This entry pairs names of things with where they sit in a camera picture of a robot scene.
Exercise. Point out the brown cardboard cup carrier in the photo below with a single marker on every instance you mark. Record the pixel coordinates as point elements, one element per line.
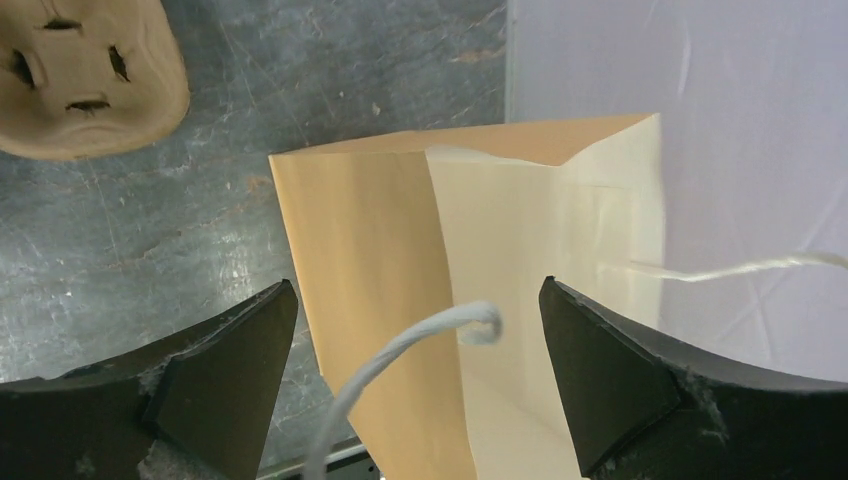
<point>84,79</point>

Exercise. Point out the brown paper bag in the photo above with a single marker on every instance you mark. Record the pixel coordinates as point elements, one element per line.
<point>420,256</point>

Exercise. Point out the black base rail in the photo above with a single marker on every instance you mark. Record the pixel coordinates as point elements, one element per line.
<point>348,460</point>

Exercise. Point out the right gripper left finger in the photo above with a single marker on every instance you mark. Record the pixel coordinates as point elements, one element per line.
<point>196,404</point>

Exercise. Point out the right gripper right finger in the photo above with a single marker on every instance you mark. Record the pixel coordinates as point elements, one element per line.
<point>641,404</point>

